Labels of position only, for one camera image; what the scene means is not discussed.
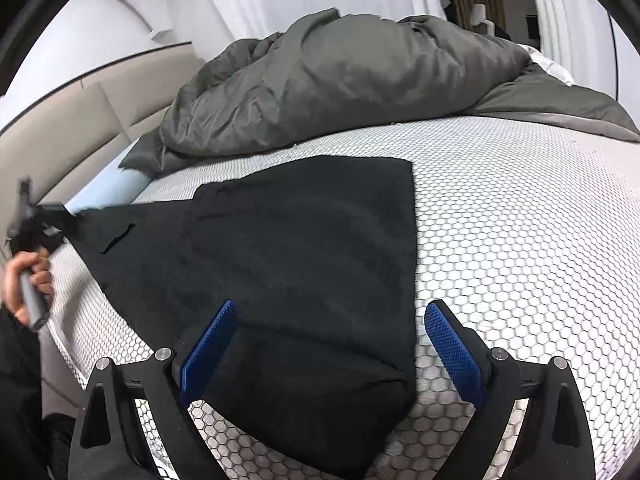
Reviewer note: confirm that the white crumpled cloth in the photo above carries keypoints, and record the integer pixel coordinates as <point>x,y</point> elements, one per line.
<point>550,65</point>

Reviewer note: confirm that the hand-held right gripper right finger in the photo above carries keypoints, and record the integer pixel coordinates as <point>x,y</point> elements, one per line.
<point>457,355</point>

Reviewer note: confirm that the light blue pillow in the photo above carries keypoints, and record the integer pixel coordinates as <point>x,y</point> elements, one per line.
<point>110,187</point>

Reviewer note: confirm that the person's left hand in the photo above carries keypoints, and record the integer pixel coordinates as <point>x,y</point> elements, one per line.
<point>12,285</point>

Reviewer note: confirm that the white wardrobe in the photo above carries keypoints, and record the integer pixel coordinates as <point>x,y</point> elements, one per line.
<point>625,75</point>

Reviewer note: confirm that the white office chair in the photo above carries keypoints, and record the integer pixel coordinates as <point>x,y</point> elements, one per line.
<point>481,12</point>

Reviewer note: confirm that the black pants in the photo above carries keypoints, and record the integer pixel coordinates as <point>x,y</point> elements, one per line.
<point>300,260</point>

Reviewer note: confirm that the white honeycomb mattress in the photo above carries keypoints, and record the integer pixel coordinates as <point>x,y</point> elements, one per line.
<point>525,210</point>

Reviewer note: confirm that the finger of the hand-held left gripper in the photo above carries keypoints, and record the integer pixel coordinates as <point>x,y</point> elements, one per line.
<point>55,207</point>
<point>52,231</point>

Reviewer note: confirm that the person's black clothed body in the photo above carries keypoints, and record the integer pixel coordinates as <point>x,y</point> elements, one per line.
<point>20,385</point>

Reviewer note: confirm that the dark grey duvet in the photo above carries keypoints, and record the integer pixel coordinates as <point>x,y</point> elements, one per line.
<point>325,85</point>

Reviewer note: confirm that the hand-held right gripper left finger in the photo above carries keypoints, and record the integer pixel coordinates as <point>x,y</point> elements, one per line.
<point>210,350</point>

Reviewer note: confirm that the beige padded headboard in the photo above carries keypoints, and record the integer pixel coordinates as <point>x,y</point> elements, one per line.
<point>75,125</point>

